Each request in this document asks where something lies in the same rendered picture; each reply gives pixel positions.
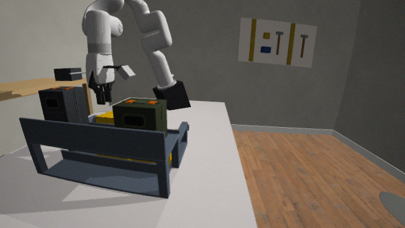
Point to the dark green case with handle slot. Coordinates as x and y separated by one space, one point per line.
142 114

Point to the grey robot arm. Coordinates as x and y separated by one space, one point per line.
100 27

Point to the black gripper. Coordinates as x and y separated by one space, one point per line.
96 75

